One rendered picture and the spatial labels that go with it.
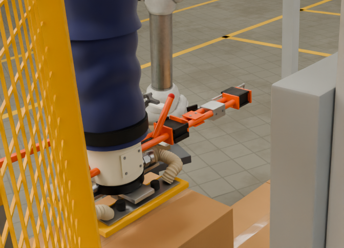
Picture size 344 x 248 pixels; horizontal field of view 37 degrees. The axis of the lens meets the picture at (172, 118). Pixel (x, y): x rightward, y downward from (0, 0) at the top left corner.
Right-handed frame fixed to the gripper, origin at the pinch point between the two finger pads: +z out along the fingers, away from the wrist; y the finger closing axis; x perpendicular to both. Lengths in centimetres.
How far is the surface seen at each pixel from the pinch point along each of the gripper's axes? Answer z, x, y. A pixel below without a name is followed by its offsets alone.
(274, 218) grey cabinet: 93, 74, -42
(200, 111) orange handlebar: 2.5, -15.5, -0.1
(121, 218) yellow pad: 16.5, 35.7, 11.2
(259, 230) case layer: 6, -46, 66
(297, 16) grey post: -149, -328, 46
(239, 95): 7.0, -32.2, -2.1
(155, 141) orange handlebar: 6.4, 11.0, -0.1
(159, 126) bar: 4.4, 6.7, -3.2
